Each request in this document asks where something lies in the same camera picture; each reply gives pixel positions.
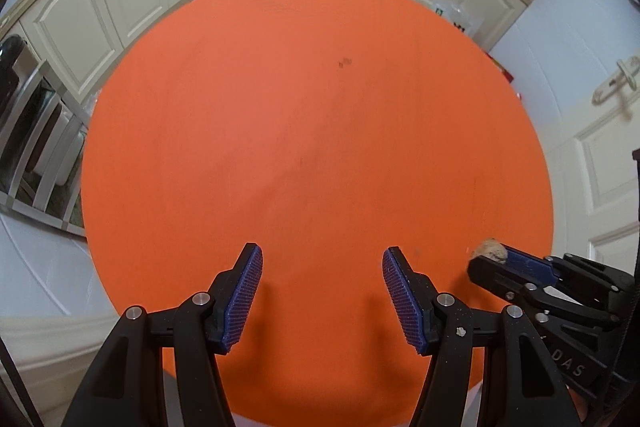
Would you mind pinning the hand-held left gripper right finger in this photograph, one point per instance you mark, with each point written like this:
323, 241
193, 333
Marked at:
402, 302

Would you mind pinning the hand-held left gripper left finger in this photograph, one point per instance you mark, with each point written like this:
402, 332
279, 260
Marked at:
245, 297

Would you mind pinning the white panel door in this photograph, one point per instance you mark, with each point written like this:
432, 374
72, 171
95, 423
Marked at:
600, 167

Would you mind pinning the red box on floor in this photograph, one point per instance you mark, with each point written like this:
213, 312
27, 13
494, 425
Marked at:
505, 72

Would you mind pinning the cream furniture piece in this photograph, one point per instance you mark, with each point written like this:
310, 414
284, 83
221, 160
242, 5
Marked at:
50, 347

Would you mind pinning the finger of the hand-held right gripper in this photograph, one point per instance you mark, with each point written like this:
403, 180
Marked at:
532, 267
500, 279

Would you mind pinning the brown lump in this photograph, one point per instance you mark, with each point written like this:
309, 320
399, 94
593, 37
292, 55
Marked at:
492, 251

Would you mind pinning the row of cream kitchen cabinets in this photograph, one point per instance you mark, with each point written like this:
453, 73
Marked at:
125, 7

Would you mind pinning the grey metal rack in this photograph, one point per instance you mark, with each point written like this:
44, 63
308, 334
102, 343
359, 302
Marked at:
45, 132

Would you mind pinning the clear printed bag on floor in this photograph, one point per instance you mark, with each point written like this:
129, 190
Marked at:
452, 14

